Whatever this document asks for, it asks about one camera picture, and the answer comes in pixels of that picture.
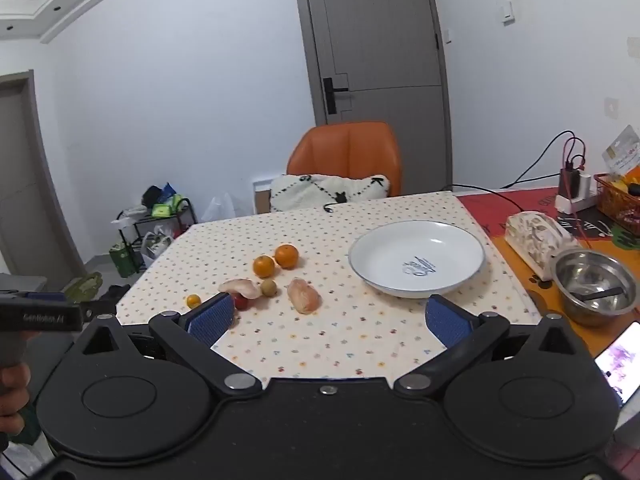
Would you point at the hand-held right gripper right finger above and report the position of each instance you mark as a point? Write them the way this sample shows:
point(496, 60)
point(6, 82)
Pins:
point(447, 322)

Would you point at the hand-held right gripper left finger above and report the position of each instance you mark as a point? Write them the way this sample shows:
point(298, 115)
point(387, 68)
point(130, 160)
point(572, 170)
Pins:
point(212, 316)

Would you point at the kumquat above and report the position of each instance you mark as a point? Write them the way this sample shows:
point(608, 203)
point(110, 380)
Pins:
point(193, 301)

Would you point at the small red fruit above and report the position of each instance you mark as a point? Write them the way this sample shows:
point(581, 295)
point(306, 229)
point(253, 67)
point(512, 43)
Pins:
point(242, 302)

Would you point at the pale peeled orange piece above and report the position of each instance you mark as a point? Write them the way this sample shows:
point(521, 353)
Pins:
point(240, 287)

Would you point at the brown longan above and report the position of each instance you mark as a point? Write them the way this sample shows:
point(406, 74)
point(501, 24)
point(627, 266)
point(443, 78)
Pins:
point(268, 287)

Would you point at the small tangerine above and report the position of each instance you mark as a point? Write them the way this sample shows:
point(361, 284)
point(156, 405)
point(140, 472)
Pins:
point(263, 266)

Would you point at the white plate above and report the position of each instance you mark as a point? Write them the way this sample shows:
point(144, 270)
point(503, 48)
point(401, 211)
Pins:
point(390, 260)

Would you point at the pinkish peeled orange piece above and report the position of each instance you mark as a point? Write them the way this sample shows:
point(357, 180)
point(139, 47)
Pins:
point(302, 296)

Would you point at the large tangerine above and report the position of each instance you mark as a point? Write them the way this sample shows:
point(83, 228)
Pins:
point(286, 255)

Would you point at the person's left hand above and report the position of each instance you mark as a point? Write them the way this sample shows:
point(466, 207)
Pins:
point(12, 385)

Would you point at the green slippers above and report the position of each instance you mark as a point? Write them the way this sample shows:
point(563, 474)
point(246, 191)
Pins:
point(82, 287)

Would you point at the black shoes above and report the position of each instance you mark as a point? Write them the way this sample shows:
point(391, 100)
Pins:
point(112, 296)

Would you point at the white bag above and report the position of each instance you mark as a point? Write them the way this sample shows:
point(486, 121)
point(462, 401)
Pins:
point(156, 246)

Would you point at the green bag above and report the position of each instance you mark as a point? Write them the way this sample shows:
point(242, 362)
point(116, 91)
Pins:
point(122, 259)

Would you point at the translucent plastic bag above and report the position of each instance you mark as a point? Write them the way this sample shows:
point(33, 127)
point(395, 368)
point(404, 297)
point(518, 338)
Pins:
point(217, 207)

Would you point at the floral tablecloth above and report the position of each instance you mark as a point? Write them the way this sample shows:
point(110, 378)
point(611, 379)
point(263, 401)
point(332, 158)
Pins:
point(325, 340)

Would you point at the black rack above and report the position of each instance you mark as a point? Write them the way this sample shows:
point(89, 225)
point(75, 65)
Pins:
point(150, 218)

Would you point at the green yellow packets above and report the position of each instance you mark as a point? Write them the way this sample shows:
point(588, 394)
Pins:
point(167, 207)

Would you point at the patterned tissue box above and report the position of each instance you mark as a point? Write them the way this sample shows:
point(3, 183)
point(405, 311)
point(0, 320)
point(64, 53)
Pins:
point(535, 240)

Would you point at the red orange printed table mat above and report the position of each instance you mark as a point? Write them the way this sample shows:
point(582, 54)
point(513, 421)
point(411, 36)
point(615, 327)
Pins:
point(500, 205)

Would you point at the white cloth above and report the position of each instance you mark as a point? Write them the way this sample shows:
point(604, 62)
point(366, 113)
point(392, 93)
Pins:
point(132, 213)

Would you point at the brown grey door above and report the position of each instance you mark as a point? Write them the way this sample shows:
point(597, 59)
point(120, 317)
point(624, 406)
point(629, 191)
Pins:
point(25, 185)

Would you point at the blue packet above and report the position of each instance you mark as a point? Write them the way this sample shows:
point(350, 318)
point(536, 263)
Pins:
point(170, 189)

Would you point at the black cloth item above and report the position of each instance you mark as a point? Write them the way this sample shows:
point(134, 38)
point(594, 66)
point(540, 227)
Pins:
point(151, 196)

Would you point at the steel bowl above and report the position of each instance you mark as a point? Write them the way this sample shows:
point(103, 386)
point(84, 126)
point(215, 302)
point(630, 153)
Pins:
point(575, 275)

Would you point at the white cushion with black pattern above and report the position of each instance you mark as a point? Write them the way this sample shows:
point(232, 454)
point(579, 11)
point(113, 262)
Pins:
point(300, 195)

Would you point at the black spoon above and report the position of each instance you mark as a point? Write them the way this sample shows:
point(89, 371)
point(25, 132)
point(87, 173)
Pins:
point(605, 293)

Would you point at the white power strip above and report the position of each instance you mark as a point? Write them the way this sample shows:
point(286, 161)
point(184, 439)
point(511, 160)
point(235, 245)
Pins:
point(575, 204)

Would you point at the smartphone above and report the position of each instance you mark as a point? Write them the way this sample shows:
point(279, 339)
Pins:
point(622, 360)

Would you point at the black charger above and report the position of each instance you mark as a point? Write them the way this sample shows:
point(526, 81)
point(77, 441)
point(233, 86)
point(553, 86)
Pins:
point(569, 182)

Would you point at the orange chair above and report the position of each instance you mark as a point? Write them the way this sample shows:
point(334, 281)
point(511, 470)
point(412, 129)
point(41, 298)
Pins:
point(345, 150)

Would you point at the orange basket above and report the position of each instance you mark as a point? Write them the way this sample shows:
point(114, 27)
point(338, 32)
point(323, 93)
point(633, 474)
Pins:
point(612, 207)

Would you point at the white packet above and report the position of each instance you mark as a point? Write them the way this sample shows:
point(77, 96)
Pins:
point(622, 152)

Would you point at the white wall socket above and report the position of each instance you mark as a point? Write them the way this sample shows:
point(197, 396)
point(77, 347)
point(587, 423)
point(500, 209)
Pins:
point(611, 107)

